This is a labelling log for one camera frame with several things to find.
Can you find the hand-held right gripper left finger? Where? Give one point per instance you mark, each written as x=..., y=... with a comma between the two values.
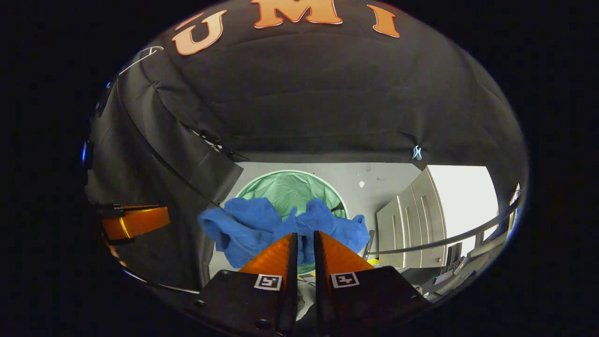
x=292, y=262

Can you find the white cabinet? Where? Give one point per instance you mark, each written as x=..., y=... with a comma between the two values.
x=412, y=220

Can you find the light blue plastic clip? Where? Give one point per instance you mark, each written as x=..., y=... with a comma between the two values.
x=416, y=152

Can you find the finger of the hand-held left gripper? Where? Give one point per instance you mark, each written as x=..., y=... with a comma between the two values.
x=135, y=222

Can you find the green laundry hamper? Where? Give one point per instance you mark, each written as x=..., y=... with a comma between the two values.
x=290, y=192

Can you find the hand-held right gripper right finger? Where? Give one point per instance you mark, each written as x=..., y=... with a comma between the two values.
x=319, y=281

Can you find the black backdrop cloth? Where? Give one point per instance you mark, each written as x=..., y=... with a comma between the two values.
x=304, y=93

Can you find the white plastic clothes hanger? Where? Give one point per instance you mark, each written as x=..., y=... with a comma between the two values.
x=157, y=47

